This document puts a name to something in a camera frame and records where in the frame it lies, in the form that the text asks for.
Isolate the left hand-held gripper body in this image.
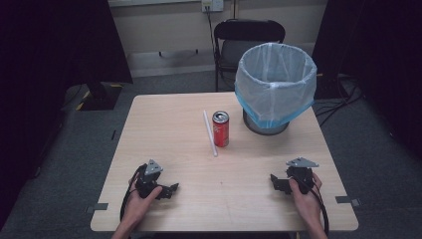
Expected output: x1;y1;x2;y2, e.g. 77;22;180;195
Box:
134;158;165;200

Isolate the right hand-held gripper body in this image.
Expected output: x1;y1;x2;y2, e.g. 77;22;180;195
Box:
286;156;319;195

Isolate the grey trash bin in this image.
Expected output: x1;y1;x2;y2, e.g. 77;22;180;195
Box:
242;109;291;136

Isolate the white straw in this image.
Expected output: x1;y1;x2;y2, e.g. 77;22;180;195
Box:
202;110;219;158

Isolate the red drink can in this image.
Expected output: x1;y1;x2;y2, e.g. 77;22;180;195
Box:
211;111;231;148

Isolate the trash bin with white liner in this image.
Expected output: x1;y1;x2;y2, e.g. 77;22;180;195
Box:
234;42;318;129

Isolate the person's left hand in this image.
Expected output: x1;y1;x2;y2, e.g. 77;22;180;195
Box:
123;184;164;230

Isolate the person's right hand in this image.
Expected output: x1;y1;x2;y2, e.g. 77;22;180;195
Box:
288;172;325;231

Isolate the grey tape strip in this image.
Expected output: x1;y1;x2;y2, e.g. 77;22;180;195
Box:
85;202;109;214
334;195;361;207

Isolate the black stand base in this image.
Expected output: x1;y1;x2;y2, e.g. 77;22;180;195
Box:
79;81;124;113

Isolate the dark curtain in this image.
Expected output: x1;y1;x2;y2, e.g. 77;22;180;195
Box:
311;0;422;160
0;0;134;230

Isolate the black folding chair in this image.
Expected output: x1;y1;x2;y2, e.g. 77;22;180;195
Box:
213;18;287;93

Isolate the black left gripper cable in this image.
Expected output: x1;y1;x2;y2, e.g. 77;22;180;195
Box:
119;163;147;223

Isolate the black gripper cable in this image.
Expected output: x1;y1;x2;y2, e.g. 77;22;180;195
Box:
119;163;147;223
297;173;330;236

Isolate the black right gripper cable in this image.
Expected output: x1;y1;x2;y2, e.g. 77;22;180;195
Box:
297;173;330;236

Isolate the black floor cable bundle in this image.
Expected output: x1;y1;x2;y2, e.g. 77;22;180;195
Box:
314;73;365;127

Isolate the black wall outlet cable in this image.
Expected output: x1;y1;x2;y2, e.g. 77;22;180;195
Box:
205;5;217;56

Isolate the white wall outlet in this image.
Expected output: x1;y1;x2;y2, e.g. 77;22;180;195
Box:
201;0;225;14

